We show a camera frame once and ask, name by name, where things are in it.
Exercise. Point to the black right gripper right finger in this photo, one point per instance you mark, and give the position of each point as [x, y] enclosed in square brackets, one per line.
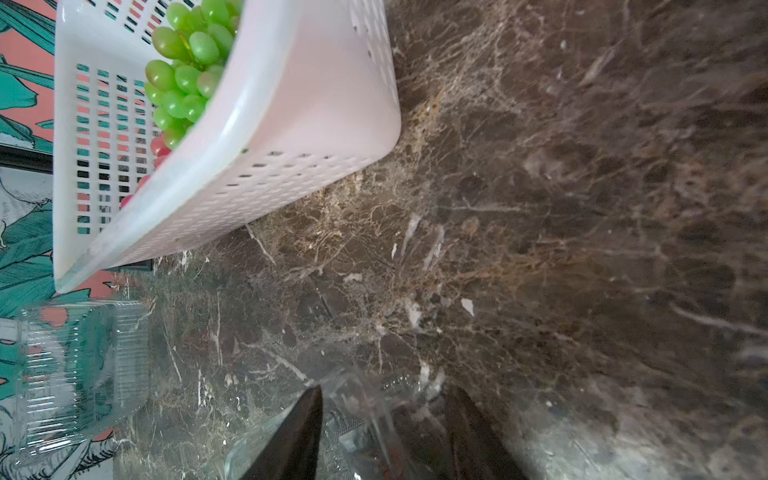
[476, 452]

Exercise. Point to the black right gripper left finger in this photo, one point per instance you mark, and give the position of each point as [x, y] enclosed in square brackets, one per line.
[292, 452]

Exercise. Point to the clear plastic clamshell container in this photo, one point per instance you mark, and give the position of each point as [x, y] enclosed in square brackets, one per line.
[382, 427]

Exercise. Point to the white perforated plastic basket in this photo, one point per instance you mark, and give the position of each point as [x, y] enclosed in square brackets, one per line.
[308, 97]

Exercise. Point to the green grape bunch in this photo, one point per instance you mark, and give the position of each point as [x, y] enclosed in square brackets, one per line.
[194, 40]

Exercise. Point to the black right frame post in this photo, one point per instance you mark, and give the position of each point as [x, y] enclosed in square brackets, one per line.
[27, 160]

